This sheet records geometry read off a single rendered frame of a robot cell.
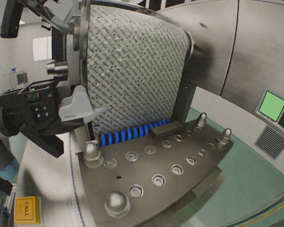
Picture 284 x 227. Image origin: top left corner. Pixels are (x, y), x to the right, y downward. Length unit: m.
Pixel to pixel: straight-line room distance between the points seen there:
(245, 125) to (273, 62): 2.50
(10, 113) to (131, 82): 0.25
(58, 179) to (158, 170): 0.29
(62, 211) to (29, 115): 0.24
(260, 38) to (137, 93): 0.34
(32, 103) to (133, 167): 0.21
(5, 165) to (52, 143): 0.16
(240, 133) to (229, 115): 0.49
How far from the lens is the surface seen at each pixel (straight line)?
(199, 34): 0.42
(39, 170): 0.44
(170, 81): 0.30
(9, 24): 0.32
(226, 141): 0.36
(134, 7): 0.60
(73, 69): 0.28
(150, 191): 0.19
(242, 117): 2.76
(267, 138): 2.80
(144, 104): 0.27
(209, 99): 2.98
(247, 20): 0.38
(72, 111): 0.21
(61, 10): 0.28
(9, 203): 1.44
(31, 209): 0.36
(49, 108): 0.21
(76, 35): 0.23
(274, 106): 0.33
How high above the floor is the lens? 1.21
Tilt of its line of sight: 29 degrees down
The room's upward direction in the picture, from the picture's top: 8 degrees clockwise
